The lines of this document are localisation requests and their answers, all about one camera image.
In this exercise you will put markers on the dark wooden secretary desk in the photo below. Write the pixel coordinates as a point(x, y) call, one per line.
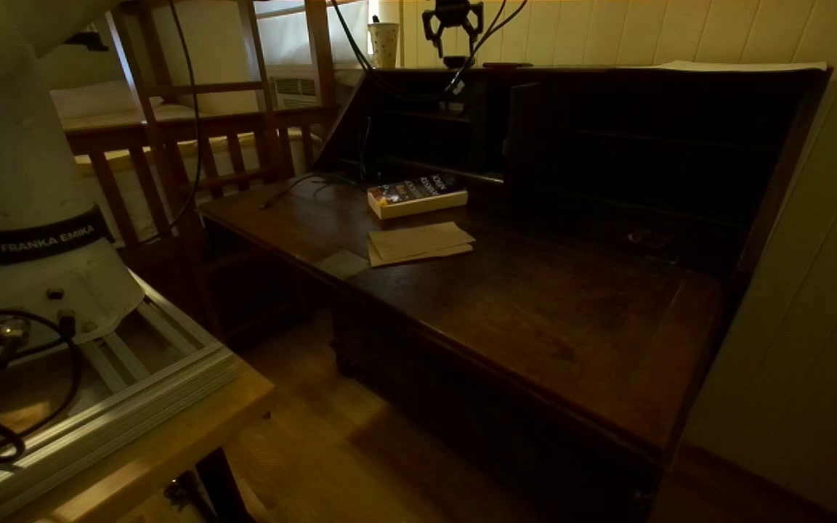
point(554, 321)

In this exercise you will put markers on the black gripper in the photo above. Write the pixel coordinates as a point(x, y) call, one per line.
point(454, 8)

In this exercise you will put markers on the white framed window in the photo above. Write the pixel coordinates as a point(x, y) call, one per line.
point(289, 39)

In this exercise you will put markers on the black marker in cup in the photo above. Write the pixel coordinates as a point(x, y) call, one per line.
point(375, 19)

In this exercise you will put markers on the dark wooden chair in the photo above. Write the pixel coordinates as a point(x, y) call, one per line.
point(173, 185)

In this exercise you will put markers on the polka dot paper cup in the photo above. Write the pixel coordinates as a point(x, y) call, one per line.
point(385, 44)

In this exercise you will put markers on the small grey card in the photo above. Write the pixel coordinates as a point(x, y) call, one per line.
point(345, 265)

